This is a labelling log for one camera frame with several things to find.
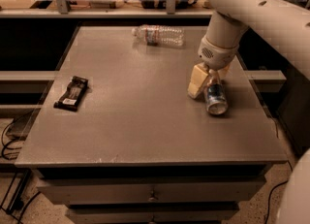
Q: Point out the clear plastic water bottle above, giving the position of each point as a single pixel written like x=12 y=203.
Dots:
x=160 y=35

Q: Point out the black snack bar wrapper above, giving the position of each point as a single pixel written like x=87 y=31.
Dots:
x=75 y=90

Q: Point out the grey cabinet with drawers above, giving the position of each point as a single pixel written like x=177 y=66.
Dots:
x=136 y=132

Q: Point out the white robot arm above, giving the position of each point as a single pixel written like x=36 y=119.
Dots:
x=285 y=27

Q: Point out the redbull can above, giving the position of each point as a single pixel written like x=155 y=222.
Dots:
x=214 y=96

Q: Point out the grey metal shelf rail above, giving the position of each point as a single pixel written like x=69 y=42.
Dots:
x=82 y=9

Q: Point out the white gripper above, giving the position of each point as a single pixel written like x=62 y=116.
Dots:
x=217 y=56

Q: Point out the round drawer knob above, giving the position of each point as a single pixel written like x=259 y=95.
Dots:
x=152 y=198

